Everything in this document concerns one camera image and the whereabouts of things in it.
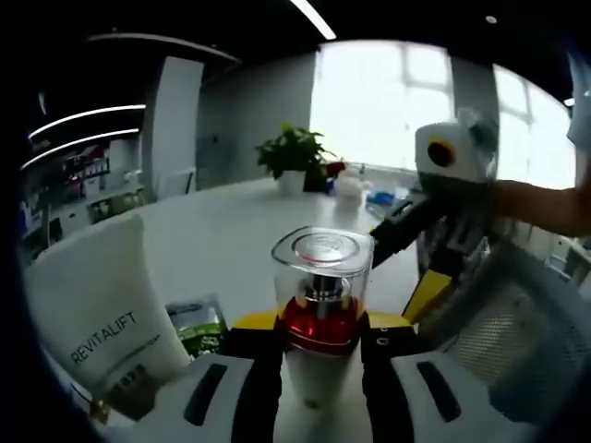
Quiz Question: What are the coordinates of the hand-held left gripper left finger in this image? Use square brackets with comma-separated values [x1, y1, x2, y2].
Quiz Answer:
[161, 311, 283, 443]

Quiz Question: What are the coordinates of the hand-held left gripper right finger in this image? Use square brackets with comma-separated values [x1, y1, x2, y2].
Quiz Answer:
[361, 311, 484, 443]

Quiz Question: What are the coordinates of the green black skincare sachet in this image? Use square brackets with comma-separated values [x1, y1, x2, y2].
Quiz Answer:
[164, 293, 228, 360]

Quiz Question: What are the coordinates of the red collar skincare pump bottle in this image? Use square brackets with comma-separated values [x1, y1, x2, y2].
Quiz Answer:
[271, 225, 374, 443]

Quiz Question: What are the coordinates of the large white skincare tube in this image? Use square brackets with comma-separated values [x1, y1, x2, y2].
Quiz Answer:
[26, 213, 191, 422]

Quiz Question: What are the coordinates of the blue packet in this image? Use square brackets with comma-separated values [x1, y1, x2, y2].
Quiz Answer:
[367, 186, 404, 208]

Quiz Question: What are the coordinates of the white crumpled object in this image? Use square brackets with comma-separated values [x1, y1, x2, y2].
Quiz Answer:
[336, 174, 370, 210]

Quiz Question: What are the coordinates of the grey mesh office chair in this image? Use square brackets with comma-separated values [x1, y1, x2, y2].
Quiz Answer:
[417, 237, 591, 424]

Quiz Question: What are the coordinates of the green potted plant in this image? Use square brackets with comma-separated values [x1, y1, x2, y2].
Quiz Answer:
[255, 122, 339, 195]

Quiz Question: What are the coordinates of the white office chair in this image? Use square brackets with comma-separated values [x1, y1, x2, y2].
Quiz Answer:
[156, 168, 196, 203]

